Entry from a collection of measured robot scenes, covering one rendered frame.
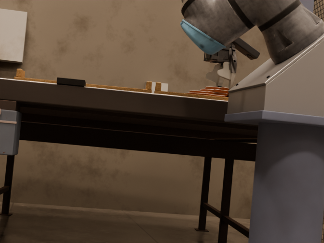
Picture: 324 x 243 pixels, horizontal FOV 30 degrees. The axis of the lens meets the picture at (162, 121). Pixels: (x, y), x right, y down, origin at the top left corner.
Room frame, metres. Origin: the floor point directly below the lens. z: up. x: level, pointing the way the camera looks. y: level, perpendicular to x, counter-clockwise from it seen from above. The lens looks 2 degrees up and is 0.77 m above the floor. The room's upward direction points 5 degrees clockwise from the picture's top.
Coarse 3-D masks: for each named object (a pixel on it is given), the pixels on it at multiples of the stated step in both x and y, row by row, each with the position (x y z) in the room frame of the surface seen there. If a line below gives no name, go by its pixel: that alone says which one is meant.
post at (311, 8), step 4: (300, 0) 3.71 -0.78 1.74; (304, 0) 3.71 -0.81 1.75; (308, 0) 3.71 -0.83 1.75; (312, 0) 3.71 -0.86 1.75; (304, 4) 3.71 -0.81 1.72; (308, 4) 3.71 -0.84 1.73; (312, 4) 3.71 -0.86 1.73; (308, 8) 3.71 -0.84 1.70; (312, 8) 3.71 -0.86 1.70; (312, 12) 3.71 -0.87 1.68
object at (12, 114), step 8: (0, 104) 1.62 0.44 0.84; (8, 104) 1.62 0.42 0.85; (16, 104) 1.64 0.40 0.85; (0, 112) 1.60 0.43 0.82; (8, 112) 1.61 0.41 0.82; (16, 112) 1.61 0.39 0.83; (0, 120) 1.61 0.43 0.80; (8, 120) 1.61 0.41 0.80; (16, 120) 1.62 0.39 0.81; (0, 128) 1.61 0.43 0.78; (8, 128) 1.61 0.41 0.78; (16, 128) 1.63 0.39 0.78; (0, 136) 1.61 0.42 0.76; (8, 136) 1.61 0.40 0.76; (16, 136) 1.65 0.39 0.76; (0, 144) 1.61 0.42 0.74; (8, 144) 1.61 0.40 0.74; (16, 144) 1.66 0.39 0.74; (0, 152) 1.61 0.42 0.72; (8, 152) 1.61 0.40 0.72; (16, 152) 1.68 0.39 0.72
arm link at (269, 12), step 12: (228, 0) 1.41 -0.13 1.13; (240, 0) 1.40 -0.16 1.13; (252, 0) 1.39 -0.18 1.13; (264, 0) 1.39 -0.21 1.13; (276, 0) 1.39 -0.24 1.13; (288, 0) 1.39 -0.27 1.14; (240, 12) 1.41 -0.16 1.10; (252, 12) 1.41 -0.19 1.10; (264, 12) 1.40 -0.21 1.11; (276, 12) 1.39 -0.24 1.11; (252, 24) 1.44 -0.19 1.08
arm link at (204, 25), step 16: (192, 0) 1.45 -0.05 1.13; (208, 0) 1.44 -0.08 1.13; (224, 0) 1.42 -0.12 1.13; (192, 16) 1.46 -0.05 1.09; (208, 16) 1.43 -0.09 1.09; (224, 16) 1.42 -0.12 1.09; (192, 32) 1.45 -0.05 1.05; (208, 32) 1.44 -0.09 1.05; (224, 32) 1.43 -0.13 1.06; (240, 32) 1.45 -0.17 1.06; (208, 48) 1.46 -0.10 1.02
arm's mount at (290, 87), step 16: (320, 48) 1.36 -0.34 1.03; (272, 64) 1.49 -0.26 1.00; (288, 64) 1.35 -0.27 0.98; (304, 64) 1.35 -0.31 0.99; (320, 64) 1.36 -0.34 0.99; (256, 80) 1.44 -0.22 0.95; (272, 80) 1.34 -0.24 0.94; (288, 80) 1.35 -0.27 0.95; (304, 80) 1.35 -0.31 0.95; (320, 80) 1.36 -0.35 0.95; (240, 96) 1.50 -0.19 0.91; (256, 96) 1.39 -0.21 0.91; (272, 96) 1.34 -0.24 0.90; (288, 96) 1.35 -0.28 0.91; (304, 96) 1.35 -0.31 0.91; (320, 96) 1.36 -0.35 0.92; (240, 112) 1.49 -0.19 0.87; (288, 112) 1.35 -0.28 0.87; (304, 112) 1.36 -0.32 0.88; (320, 112) 1.36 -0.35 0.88
